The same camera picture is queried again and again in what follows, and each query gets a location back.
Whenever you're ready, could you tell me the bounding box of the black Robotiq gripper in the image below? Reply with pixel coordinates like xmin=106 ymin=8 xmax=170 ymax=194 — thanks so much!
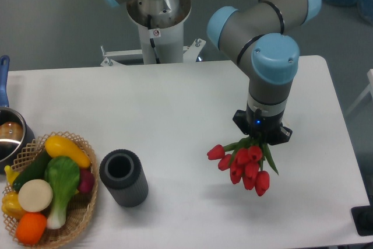
xmin=233 ymin=105 xmax=293 ymax=145

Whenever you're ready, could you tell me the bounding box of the red tulip bouquet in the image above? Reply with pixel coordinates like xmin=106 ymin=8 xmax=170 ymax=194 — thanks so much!
xmin=206 ymin=135 xmax=279 ymax=197

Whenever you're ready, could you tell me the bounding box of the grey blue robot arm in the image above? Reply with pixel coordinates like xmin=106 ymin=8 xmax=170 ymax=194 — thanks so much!
xmin=105 ymin=0 xmax=322 ymax=145

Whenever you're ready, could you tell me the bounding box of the dark grey ribbed vase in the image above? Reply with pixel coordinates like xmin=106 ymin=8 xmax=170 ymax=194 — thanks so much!
xmin=99 ymin=149 xmax=149 ymax=208

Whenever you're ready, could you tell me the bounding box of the black device at edge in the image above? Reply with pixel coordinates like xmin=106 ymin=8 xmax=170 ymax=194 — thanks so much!
xmin=351 ymin=206 xmax=372 ymax=236

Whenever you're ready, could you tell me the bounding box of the red radish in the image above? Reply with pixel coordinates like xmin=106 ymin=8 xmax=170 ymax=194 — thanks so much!
xmin=77 ymin=169 xmax=95 ymax=194

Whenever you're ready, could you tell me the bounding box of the green bok choy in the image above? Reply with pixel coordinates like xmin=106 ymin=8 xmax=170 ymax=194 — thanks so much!
xmin=44 ymin=156 xmax=80 ymax=230

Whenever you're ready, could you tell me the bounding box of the yellow squash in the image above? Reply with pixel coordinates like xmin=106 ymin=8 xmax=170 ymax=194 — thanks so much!
xmin=44 ymin=135 xmax=91 ymax=169

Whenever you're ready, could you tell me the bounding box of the woven wicker basket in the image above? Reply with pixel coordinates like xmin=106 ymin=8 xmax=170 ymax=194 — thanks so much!
xmin=2 ymin=131 xmax=99 ymax=248

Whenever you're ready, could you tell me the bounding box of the dark green cucumber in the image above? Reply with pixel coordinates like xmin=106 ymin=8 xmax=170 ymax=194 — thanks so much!
xmin=12 ymin=150 xmax=52 ymax=192

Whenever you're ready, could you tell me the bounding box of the cream round bun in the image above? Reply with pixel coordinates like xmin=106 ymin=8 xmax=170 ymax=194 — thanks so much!
xmin=18 ymin=179 xmax=53 ymax=212

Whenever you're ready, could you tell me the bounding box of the orange fruit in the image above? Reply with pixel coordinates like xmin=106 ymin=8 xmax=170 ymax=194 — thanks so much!
xmin=15 ymin=212 xmax=47 ymax=246

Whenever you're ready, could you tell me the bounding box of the yellow banana tip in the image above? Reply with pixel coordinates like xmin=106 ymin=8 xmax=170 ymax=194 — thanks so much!
xmin=4 ymin=165 xmax=20 ymax=185

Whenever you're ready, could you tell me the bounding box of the yellow bell pepper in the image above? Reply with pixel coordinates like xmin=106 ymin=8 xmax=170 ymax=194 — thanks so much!
xmin=1 ymin=191 xmax=27 ymax=220

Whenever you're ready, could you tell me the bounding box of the white frame at right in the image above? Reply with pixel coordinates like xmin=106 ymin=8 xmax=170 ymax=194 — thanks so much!
xmin=346 ymin=69 xmax=372 ymax=116

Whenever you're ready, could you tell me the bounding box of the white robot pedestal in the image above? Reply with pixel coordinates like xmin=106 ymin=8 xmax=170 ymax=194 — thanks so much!
xmin=101 ymin=0 xmax=206 ymax=66

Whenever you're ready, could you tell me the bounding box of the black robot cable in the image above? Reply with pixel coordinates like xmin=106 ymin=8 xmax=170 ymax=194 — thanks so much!
xmin=147 ymin=14 xmax=161 ymax=64

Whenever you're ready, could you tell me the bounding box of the blue handled saucepan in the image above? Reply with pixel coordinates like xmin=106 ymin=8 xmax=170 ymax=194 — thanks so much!
xmin=1 ymin=55 xmax=34 ymax=174

